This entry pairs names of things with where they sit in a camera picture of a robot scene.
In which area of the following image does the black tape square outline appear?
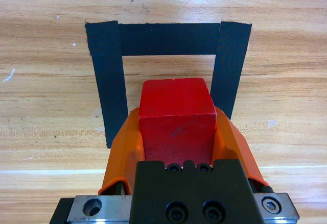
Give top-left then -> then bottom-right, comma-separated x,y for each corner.
85,20 -> 253,150

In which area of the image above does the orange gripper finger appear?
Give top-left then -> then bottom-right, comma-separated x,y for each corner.
211,106 -> 273,194
98,108 -> 146,196

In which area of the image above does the red wooden block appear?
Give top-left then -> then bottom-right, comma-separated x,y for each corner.
138,78 -> 217,168

